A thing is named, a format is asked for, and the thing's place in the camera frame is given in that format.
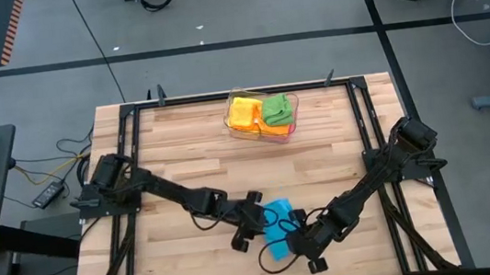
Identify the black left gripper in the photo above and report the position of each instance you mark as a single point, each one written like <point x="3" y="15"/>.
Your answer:
<point x="249" y="218"/>

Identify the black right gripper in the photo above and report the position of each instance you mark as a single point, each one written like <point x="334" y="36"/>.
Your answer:
<point x="310" y="241"/>

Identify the blue microfiber towel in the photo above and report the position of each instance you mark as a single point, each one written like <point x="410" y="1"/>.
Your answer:
<point x="281" y="207"/>

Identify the orange microfiber towel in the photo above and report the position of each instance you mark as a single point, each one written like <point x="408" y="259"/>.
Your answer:
<point x="244" y="112"/>
<point x="276" y="130"/>

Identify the green microfiber towel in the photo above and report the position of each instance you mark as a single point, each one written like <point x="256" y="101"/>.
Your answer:
<point x="276" y="111"/>

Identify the clear plastic bin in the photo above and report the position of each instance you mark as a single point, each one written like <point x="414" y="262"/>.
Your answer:
<point x="295" y="104"/>

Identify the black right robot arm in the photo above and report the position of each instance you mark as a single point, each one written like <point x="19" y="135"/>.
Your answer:
<point x="370" y="183"/>

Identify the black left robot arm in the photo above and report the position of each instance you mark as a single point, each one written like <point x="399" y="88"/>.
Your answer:
<point x="168" y="190"/>

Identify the black power adapter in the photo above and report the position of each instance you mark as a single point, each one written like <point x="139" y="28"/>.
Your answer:
<point x="48" y="193"/>

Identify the black desk crossbeam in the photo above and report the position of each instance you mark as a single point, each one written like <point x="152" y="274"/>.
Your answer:
<point x="34" y="240"/>

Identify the black aluminium table frame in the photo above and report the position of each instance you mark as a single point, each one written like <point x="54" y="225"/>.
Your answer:
<point x="176" y="102"/>

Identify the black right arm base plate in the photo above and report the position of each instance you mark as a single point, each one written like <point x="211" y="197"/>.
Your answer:
<point x="429" y="169"/>

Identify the black frame clamp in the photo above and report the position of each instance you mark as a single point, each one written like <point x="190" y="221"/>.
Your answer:
<point x="161" y="95"/>
<point x="329" y="78"/>

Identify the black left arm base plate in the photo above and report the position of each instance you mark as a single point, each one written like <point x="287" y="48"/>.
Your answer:
<point x="96" y="211"/>

